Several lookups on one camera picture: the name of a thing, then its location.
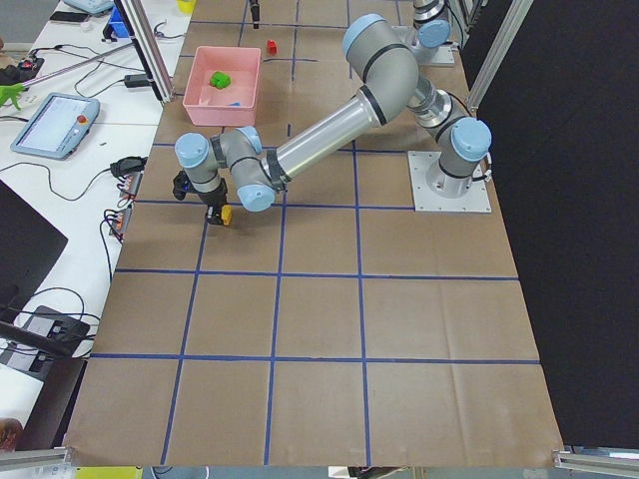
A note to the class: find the black camera stand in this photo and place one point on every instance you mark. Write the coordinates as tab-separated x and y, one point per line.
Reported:
48	331

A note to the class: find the yellow toy block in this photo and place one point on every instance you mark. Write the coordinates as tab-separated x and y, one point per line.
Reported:
226	215

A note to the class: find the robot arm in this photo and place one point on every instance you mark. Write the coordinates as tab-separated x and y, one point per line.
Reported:
391	83
430	27

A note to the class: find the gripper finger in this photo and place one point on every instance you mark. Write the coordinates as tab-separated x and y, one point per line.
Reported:
255	13

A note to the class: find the green toy block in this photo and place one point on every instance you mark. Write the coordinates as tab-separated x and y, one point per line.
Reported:
220	80

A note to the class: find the pink plastic box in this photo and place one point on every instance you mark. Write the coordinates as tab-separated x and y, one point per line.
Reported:
222	90

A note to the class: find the grey usb hub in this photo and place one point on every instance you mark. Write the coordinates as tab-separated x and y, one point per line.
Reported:
129	185

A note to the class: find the grabber reach tool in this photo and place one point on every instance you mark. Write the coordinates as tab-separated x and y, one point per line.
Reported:
12	92

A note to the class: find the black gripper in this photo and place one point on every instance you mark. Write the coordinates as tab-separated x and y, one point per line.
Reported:
213	198

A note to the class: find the blue storage bin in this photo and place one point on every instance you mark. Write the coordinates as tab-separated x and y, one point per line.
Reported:
116	27

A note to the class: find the aluminium frame post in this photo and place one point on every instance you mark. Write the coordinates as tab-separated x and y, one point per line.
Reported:
143	39

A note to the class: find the red toy block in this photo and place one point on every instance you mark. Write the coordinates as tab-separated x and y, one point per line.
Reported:
272	47

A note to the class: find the black power adapter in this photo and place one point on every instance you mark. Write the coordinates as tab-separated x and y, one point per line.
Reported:
136	81

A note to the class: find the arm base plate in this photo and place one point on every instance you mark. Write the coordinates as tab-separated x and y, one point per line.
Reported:
440	56
434	191

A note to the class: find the teach pendant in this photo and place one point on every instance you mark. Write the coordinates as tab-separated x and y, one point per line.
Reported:
58	126

